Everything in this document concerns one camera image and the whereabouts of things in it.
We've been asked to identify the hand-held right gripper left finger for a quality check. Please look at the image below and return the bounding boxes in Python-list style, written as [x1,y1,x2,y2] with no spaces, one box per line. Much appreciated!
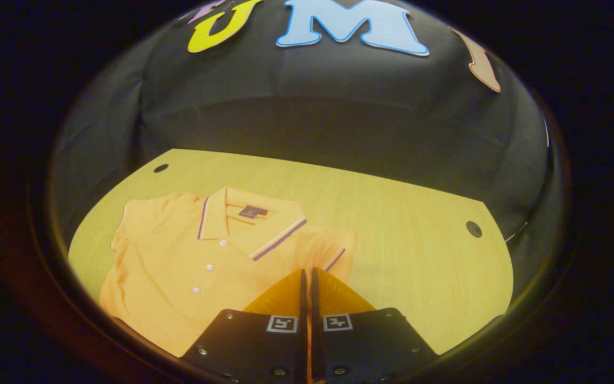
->
[182,269,308,384]

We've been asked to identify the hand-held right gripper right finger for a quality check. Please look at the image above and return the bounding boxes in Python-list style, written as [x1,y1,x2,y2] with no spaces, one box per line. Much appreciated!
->
[310,267,439,384]

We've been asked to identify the black backdrop cloth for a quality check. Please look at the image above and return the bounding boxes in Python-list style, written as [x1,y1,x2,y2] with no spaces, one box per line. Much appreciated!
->
[49,0,559,257]

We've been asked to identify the orange T-shirt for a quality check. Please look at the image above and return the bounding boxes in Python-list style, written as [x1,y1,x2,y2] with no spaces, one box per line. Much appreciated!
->
[99,186,359,358]

